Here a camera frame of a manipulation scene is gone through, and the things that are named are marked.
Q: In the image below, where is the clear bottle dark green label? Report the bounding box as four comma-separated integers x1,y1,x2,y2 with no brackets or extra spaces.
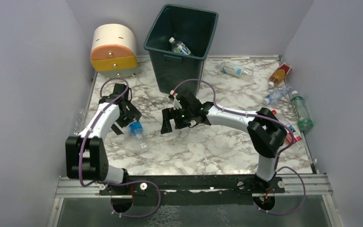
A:
168,37,194,56

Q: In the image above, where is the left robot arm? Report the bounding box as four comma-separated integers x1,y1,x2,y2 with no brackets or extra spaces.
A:
65,83,141,186

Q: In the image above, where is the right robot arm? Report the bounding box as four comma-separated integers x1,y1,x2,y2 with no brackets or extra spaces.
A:
161,92,287,190

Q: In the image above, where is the dark green plastic bin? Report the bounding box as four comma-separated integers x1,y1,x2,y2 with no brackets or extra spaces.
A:
144,4,218,94

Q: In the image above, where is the clear bottle light blue label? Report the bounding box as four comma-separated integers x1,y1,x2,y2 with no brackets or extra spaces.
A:
218,62,253,78

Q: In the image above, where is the cream orange drawer box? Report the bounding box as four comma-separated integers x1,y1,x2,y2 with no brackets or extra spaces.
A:
90,24,138,79

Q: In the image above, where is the crumpled clear bottle white cap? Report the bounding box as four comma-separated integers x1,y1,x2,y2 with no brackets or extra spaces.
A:
263,86,292,105

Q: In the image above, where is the amber tea bottle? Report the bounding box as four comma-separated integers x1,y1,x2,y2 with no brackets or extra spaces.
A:
268,62,292,88

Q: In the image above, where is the red cap bottle right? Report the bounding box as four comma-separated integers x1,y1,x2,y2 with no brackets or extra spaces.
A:
272,110,303,148

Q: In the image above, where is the green tea bottle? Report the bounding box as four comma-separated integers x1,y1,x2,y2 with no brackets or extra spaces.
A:
291,91,313,131

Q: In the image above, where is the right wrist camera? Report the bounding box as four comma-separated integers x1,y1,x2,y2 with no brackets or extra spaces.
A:
170,90,182,110

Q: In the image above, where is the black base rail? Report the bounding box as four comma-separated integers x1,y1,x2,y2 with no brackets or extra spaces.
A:
97,175,285,209

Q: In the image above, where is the aluminium frame rail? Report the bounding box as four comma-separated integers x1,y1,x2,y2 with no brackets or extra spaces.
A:
55,174,334,199

